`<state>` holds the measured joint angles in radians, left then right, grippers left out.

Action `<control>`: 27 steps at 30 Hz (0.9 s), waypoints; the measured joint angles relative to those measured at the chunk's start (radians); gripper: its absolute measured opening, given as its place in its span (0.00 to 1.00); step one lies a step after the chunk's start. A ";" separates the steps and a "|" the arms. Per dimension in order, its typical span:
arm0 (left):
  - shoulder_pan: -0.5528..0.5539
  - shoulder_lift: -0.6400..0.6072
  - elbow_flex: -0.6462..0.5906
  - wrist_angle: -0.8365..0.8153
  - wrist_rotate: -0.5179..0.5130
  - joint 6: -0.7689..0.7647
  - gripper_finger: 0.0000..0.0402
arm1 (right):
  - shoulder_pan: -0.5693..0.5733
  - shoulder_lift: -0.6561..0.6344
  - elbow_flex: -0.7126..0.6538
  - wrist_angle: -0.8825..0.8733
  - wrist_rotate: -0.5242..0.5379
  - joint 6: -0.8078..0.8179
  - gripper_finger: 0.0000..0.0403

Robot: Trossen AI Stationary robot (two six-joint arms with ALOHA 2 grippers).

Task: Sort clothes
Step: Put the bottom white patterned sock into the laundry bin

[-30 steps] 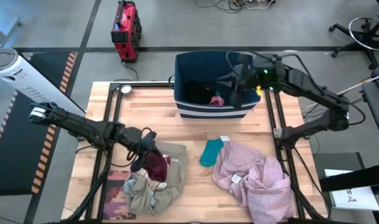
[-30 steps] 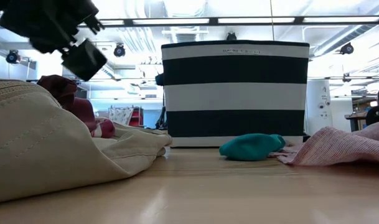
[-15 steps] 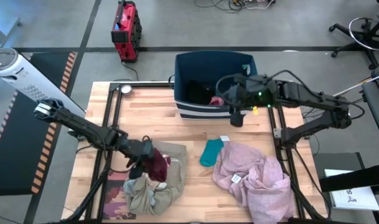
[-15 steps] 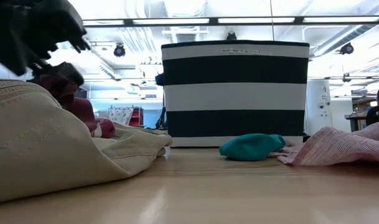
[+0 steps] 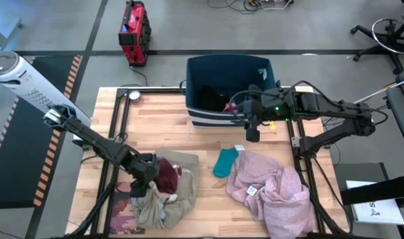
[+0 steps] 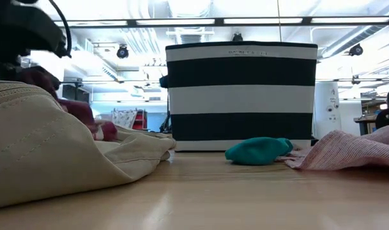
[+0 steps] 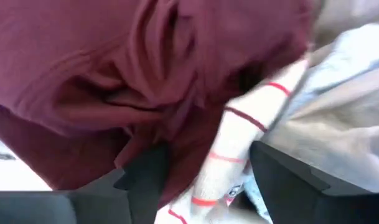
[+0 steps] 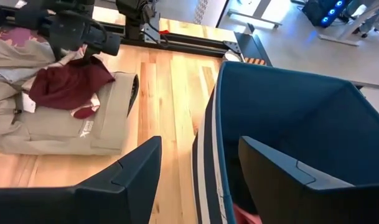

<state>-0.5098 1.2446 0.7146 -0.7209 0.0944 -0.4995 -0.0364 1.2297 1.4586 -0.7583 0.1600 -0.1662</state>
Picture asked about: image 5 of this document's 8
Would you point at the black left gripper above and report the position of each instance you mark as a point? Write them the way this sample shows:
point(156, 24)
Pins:
point(143, 167)

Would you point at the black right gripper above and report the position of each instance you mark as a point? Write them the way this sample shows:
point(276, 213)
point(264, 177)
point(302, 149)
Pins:
point(254, 109)

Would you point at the coral pink garment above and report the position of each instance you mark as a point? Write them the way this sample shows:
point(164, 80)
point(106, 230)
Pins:
point(229, 108)

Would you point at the maroon garment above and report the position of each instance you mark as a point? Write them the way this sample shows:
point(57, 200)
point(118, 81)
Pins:
point(166, 177)

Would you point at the pink purple printed cloth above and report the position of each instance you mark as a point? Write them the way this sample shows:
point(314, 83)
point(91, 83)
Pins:
point(122, 212)

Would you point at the teal sock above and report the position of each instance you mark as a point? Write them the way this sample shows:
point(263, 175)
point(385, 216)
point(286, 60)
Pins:
point(224, 162)

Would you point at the lilac pink knit sweater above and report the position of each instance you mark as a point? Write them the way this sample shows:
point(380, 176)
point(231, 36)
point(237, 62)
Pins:
point(278, 202)

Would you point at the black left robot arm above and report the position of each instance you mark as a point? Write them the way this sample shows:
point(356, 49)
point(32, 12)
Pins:
point(89, 136)

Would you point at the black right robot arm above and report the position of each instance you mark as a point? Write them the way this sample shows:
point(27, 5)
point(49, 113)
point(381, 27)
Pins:
point(334, 108)

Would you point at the black garment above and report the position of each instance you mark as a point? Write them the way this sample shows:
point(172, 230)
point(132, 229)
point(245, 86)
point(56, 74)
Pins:
point(210, 98)

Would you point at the white garment tag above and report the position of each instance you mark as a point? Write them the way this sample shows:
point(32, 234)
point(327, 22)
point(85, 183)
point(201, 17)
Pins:
point(251, 190)
point(239, 148)

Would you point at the navy white striped fabric basket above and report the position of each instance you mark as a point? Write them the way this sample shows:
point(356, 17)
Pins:
point(221, 69)

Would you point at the white green basket tag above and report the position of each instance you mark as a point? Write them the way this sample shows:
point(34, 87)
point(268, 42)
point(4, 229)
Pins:
point(262, 73)

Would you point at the white tape piece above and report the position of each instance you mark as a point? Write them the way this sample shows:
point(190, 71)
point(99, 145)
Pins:
point(304, 89)

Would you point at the black orange-striped floor mat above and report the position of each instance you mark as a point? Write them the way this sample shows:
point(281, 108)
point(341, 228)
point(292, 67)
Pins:
point(19, 159)

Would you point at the red black portable case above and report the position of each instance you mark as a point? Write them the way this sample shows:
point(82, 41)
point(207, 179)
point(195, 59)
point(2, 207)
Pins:
point(135, 33)

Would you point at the pale long stick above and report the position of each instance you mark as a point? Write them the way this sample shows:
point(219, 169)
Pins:
point(384, 89)

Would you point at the white tower fan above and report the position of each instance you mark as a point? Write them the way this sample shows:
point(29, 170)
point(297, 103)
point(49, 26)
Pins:
point(26, 83)

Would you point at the black beam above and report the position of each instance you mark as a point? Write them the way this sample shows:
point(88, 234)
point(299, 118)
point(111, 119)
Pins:
point(377, 191)

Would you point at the black office chair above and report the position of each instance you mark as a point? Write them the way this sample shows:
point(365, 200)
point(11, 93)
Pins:
point(392, 46)

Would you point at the white paper sheet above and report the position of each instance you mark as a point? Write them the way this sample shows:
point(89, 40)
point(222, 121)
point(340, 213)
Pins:
point(377, 212)

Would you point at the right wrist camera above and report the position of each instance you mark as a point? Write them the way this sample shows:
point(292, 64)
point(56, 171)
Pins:
point(252, 134)

